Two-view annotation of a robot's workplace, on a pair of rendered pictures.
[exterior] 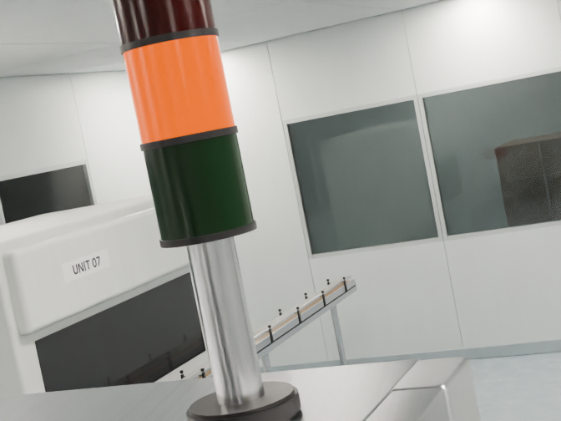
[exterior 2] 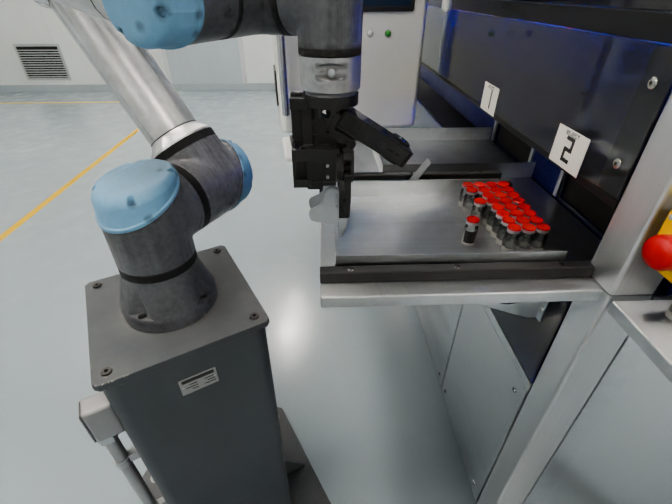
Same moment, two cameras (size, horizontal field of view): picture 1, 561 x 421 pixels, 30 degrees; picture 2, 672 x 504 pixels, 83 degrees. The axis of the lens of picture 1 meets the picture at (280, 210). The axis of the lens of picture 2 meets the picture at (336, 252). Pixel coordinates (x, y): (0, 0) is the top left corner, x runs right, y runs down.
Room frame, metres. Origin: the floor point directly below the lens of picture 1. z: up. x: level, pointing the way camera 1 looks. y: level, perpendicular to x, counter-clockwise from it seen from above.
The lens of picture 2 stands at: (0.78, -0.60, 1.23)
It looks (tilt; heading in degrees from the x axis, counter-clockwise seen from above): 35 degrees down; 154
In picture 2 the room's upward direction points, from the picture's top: straight up
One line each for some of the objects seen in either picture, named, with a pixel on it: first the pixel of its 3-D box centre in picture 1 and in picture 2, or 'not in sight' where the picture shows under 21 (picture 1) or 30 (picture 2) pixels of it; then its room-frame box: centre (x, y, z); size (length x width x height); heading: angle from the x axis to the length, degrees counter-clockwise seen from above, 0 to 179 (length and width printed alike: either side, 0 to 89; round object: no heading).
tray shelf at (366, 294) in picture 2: not in sight; (430, 190); (0.19, -0.09, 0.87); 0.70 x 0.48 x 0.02; 156
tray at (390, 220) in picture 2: not in sight; (429, 219); (0.33, -0.20, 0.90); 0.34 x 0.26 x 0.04; 66
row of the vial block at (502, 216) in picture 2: not in sight; (492, 214); (0.37, -0.10, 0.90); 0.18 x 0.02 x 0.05; 156
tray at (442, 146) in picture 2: not in sight; (442, 150); (0.06, 0.04, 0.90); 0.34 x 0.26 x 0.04; 66
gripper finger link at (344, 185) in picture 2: not in sight; (343, 187); (0.34, -0.38, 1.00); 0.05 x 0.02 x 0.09; 156
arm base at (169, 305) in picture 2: not in sight; (164, 278); (0.21, -0.64, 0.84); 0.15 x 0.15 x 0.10
